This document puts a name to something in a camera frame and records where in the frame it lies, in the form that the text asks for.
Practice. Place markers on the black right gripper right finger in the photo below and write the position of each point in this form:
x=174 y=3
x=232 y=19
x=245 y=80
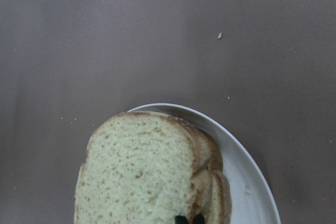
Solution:
x=199 y=219

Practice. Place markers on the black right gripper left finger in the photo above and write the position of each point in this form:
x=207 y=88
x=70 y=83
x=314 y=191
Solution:
x=180 y=220

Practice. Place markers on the plain bread slice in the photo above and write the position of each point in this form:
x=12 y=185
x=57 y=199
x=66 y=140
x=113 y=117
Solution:
x=138 y=169

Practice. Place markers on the bread slice with egg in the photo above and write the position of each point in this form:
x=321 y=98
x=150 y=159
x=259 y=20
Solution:
x=210 y=186

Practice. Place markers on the white round plate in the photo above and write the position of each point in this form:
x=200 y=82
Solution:
x=252 y=199

